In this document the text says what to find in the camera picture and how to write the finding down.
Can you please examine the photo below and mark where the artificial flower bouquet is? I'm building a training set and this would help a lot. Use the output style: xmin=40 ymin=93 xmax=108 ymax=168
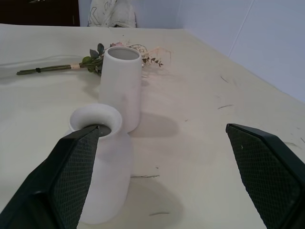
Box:
xmin=16 ymin=42 xmax=172 ymax=76

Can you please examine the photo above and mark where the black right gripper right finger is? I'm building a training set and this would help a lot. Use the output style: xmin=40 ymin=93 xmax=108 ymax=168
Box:
xmin=225 ymin=123 xmax=305 ymax=229

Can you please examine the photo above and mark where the dark wooden cabinet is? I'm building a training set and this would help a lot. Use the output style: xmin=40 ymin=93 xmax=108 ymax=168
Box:
xmin=0 ymin=0 xmax=81 ymax=26

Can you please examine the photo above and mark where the white flared-neck vase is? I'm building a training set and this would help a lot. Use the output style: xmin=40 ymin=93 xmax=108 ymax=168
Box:
xmin=65 ymin=104 xmax=133 ymax=225

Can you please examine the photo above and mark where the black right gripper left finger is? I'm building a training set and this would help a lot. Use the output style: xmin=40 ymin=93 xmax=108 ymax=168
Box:
xmin=0 ymin=125 xmax=100 ymax=229

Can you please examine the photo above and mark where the tall white cylindrical vase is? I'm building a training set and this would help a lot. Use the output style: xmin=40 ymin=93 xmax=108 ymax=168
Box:
xmin=98 ymin=46 xmax=143 ymax=133

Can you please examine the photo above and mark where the white printed cloth bag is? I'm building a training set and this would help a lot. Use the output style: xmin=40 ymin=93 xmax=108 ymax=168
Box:
xmin=87 ymin=0 xmax=137 ymax=29

